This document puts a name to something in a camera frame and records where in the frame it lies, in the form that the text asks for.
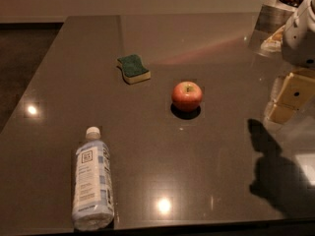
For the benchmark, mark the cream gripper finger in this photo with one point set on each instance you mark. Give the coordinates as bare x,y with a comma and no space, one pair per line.
289,94
274,42

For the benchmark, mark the red apple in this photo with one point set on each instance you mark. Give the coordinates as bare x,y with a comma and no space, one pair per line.
186,96

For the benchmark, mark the blue plastic water bottle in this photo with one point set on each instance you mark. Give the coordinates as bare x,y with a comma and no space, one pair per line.
93,206

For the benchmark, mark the green yellow sponge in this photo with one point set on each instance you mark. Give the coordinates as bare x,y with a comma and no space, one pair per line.
132,69

